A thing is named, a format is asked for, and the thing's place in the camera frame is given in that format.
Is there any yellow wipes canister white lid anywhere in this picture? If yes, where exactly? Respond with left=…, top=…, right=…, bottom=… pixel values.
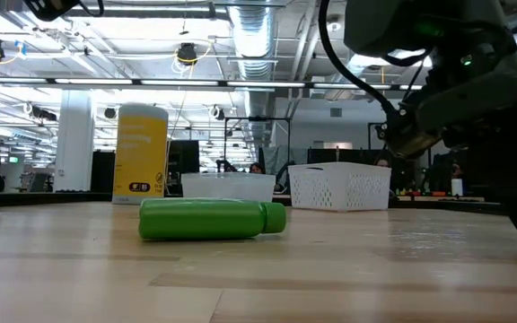
left=111, top=103, right=170, bottom=205

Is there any white pillar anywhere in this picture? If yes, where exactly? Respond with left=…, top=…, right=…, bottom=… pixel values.
left=53, top=89, right=95, bottom=193

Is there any white plastic bin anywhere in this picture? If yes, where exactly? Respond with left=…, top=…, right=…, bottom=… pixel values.
left=180, top=172, right=276, bottom=204

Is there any long ceiling light bar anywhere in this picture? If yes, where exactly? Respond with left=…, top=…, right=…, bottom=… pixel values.
left=0, top=76, right=424, bottom=93

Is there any black aluminium table frame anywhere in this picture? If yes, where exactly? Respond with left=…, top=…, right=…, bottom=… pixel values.
left=0, top=191, right=511, bottom=217

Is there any white perforated plastic basket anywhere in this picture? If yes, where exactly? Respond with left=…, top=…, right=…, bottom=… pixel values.
left=287, top=161, right=393, bottom=213

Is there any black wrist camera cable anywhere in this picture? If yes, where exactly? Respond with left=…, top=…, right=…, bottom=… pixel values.
left=317, top=0, right=397, bottom=116
left=74, top=0, right=105, bottom=18

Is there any green travel bottle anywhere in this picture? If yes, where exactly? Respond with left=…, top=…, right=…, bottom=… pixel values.
left=137, top=198, right=287, bottom=241

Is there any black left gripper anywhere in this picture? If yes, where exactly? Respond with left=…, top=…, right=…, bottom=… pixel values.
left=22, top=0, right=80, bottom=22

